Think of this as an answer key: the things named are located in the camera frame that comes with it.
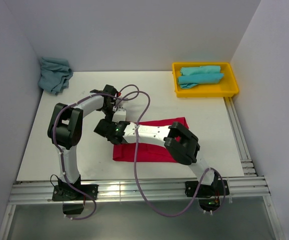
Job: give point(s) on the red t-shirt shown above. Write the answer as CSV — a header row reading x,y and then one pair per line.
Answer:
x,y
147,153

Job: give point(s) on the aluminium mounting rail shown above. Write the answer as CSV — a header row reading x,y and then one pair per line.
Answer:
x,y
30,193

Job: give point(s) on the rolled teal t-shirt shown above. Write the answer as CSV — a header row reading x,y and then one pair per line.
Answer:
x,y
207,69
190,81

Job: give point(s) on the yellow plastic bin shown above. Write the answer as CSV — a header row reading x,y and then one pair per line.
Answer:
x,y
227,86

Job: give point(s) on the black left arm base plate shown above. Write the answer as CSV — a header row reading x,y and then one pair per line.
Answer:
x,y
61,194

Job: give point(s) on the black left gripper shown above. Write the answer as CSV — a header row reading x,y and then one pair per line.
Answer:
x,y
107,118

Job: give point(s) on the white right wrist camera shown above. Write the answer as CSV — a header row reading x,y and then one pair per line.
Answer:
x,y
119,114

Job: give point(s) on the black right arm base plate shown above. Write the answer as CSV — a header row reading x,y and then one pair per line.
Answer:
x,y
206,191

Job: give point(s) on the crumpled grey-blue t-shirt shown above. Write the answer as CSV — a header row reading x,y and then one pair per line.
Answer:
x,y
55,74

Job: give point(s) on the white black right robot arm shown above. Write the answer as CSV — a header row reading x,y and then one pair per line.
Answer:
x,y
158,144

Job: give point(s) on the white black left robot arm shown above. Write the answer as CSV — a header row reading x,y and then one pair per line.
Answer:
x,y
66,126

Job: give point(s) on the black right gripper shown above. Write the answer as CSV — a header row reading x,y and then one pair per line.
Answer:
x,y
113,123

